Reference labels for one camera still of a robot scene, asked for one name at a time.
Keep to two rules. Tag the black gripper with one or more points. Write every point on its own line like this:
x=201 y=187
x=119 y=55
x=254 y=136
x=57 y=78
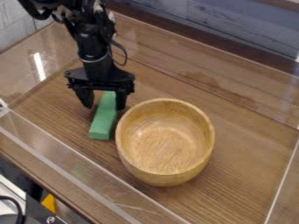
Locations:
x=101 y=74

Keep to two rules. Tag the green rectangular block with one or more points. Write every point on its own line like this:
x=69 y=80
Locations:
x=105 y=117

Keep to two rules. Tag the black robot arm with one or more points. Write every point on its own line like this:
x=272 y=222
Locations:
x=93 y=27

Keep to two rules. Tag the brown wooden bowl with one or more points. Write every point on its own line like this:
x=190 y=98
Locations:
x=165 y=141

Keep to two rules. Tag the yellow black device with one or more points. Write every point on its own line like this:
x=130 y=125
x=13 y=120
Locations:
x=47 y=211

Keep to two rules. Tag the clear acrylic enclosure wall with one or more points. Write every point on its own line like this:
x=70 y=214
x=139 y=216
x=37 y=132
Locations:
x=249 y=185

